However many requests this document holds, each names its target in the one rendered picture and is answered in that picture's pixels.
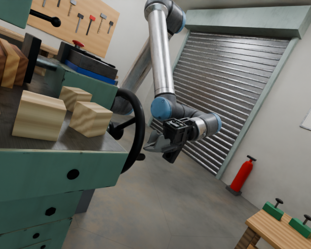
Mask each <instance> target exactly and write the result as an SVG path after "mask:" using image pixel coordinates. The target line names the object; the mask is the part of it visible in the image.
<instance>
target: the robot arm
mask: <svg viewBox="0 0 311 249"><path fill-rule="evenodd" d="M144 17H145V19H146V20H147V21H148V26H149V37H148V38H147V40H146V42H145V44H144V45H143V47H142V49H141V50H140V52H139V54H138V56H137V57H136V59H135V61H134V62H133V64H132V66H131V67H130V69H129V71H128V73H127V74H126V76H125V78H124V79H123V81H122V83H121V84H120V85H117V87H118V88H126V89H128V90H130V91H132V92H133V93H134V94H135V93H136V91H137V90H138V88H139V87H140V85H141V84H142V82H143V81H144V79H145V77H146V76H147V74H148V73H149V71H150V70H151V68H152V70H153V80H154V91H155V99H154V100H153V101H152V103H151V114H152V116H153V117H154V118H155V119H157V120H159V121H162V122H163V124H162V126H163V134H161V133H160V134H158V133H157V131H156V130H153V131H152V132H151V135H150V137H149V140H148V142H147V143H146V144H145V145H144V147H143V149H144V150H145V151H149V152H157V153H160V152H162V153H164V154H163V155H162V157H163V158H164V159H165V160H167V161H168V162H169V163H171V164H173V163H174V162H175V160H176V158H177V157H178V155H179V153H180V152H181V150H182V148H183V147H184V145H185V143H186V141H190V142H195V141H198V140H200V139H203V138H205V137H208V136H211V135H214V134H216V133H217V132H219V131H220V129H221V126H222V122H221V119H220V117H219V116H218V115H217V114H214V113H208V114H206V113H204V112H201V111H198V110H195V109H193V108H190V107H187V106H185V105H183V104H179V103H177V102H176V94H175V90H174V82H173V74H172V66H171V58H170V50H169V40H170V39H171V37H172V36H173V35H174V34H177V33H179V32H181V31H182V29H183V27H184V25H185V23H186V15H185V13H184V11H183V10H182V9H181V8H180V7H179V6H178V5H177V4H176V3H175V2H174V1H173V0H147V1H146V3H145V6H144ZM110 111H112V112H113V113H114V114H119V115H125V116H127V115H130V114H131V113H132V112H133V111H134V110H133V108H132V105H131V104H130V102H129V101H128V100H127V99H126V98H125V97H122V96H119V97H115V98H114V101H113V104H112V106H111V109H110Z"/></svg>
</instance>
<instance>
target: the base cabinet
mask: <svg viewBox="0 0 311 249"><path fill-rule="evenodd" d="M72 219H73V217H69V218H65V219H61V220H56V221H52V222H49V223H44V224H40V225H36V226H32V227H28V228H24V229H19V230H15V231H11V232H7V233H3V234H0V249H61V248H62V245H63V243H64V240H65V237H66V235H67V232H68V230H69V227H70V224H71V222H72Z"/></svg>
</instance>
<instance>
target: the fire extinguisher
mask: <svg viewBox="0 0 311 249"><path fill-rule="evenodd" d="M247 157H248V158H250V160H249V161H246V162H245V163H243V164H242V166H241V168H240V170H239V171H238V173H237V175H236V177H235V178H234V180H233V182H232V183H231V185H227V186H226V187H225V188H226V189H227V190H228V191H229V192H231V193H232V194H233V195H235V196H239V195H241V193H242V192H241V191H240V189H241V188H242V186H243V184H244V182H245V181H246V179H247V177H248V175H249V174H250V172H251V170H252V168H253V164H252V161H256V159H255V158H253V157H251V156H250V155H247Z"/></svg>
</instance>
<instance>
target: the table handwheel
mask: <svg viewBox="0 0 311 249"><path fill-rule="evenodd" d="M119 96H122V97H125V98H126V99H127V100H128V101H129V102H130V104H131V105H132V108H133V110H134V115H135V117H133V118H131V119H130V120H128V121H126V122H124V123H122V124H121V123H118V122H112V121H111V120H110V124H109V127H108V129H107V132H108V133H109V134H110V135H111V136H112V137H113V138H114V139H115V140H120V139H121V138H122V136H123V133H124V128H126V127H127V126H129V125H132V124H134V123H135V124H136V126H135V136H134V141H133V144H132V147H131V150H130V152H129V154H128V157H127V159H126V162H125V164H124V166H123V169H122V171H121V173H120V174H122V173H124V172H126V171H127V170H129V169H130V168H131V167H132V165H133V164H134V163H135V161H136V160H137V158H138V156H139V154H140V152H141V149H142V146H143V142H144V137H145V115H144V111H143V107H142V105H141V102H140V100H139V99H138V97H137V96H136V95H135V94H134V93H133V92H132V91H130V90H128V89H126V88H118V90H117V93H116V96H115V97H119Z"/></svg>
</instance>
